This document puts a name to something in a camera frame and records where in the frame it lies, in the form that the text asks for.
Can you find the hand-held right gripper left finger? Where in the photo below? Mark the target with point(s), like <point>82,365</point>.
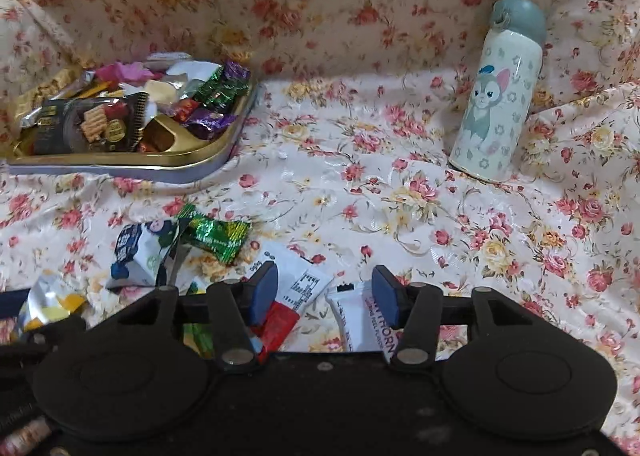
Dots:
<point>263,293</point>

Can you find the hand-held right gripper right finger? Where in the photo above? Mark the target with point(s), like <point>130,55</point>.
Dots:
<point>385,298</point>

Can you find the white snack bar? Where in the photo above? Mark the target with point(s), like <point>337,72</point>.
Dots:
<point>350,316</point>

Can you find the red white snack packet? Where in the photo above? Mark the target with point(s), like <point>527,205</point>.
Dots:
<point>305,281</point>

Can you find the green foil candy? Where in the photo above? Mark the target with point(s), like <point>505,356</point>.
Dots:
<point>215,236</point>

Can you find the gold tin tray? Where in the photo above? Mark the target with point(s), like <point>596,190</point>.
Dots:
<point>165,163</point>

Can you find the yellow white snack packet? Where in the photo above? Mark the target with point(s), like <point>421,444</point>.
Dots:
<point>47,303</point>

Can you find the blue white snack packet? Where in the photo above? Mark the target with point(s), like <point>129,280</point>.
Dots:
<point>137,251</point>

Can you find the floral printed cloth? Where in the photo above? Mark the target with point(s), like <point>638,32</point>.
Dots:
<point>350,86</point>

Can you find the cat print thermos bottle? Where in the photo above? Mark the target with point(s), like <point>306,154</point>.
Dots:
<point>495,96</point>

